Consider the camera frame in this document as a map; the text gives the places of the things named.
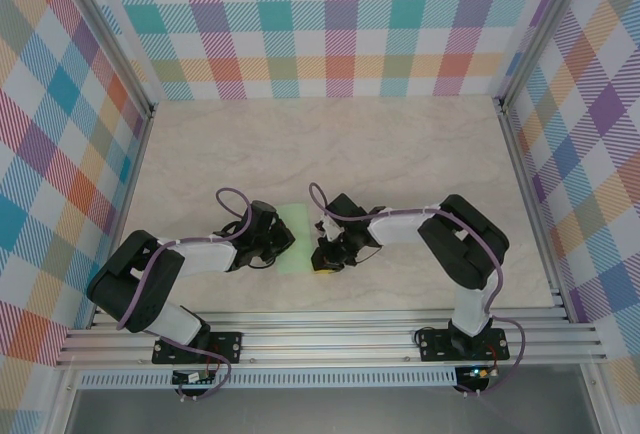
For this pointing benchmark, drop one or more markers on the light green cloth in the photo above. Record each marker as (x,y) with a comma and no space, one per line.
(302,239)

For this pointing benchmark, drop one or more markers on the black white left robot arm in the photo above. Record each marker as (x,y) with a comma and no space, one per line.
(130,289)

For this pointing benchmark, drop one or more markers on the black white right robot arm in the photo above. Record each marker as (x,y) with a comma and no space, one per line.
(465,249)

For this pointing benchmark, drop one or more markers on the grey metal panel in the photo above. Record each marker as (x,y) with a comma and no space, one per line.
(325,411)

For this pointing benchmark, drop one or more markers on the small black circuit board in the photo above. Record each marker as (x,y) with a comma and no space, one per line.
(192,378)

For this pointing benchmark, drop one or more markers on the circuit board with green light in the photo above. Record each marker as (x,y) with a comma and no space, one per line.
(477,373)

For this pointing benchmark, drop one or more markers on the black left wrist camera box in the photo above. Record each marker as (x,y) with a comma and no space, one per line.
(262,213)

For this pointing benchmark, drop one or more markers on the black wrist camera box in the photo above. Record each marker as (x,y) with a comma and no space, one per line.
(346,208)
(262,213)

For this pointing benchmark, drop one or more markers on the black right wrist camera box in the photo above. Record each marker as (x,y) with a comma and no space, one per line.
(346,208)

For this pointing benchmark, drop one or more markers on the aluminium mounting rail frame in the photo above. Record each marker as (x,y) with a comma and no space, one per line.
(325,339)

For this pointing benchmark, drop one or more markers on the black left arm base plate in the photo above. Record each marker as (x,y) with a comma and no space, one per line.
(227,346)

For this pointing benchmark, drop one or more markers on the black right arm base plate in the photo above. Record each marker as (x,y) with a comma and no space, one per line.
(435,346)

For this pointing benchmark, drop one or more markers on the aluminium side rail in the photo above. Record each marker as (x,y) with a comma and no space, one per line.
(535,214)
(125,204)

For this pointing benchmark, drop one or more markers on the aluminium corner post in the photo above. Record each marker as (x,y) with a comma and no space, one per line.
(107,36)
(542,29)

